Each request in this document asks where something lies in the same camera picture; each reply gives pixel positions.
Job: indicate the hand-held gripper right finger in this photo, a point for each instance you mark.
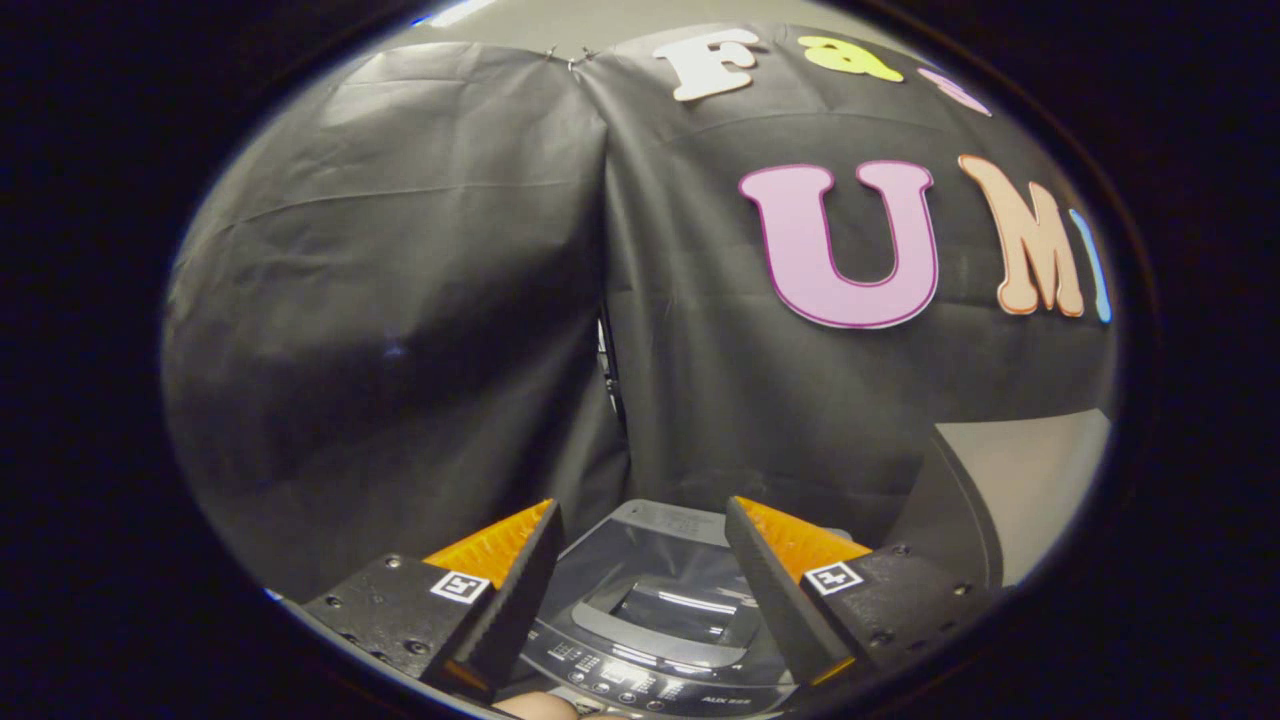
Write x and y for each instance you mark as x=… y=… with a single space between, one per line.
x=770 y=590

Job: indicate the white backdrop stand pole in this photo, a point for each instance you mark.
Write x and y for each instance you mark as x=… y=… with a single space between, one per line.
x=607 y=370

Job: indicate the black backdrop cloth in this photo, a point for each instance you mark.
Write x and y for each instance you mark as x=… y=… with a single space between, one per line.
x=400 y=300

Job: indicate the dark grey washing machine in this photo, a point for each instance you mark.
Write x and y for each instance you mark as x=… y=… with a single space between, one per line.
x=690 y=697

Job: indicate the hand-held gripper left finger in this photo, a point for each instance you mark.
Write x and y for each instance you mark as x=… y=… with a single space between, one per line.
x=520 y=600

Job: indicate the grey cabinet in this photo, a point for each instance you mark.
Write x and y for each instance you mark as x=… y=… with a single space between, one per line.
x=1040 y=480

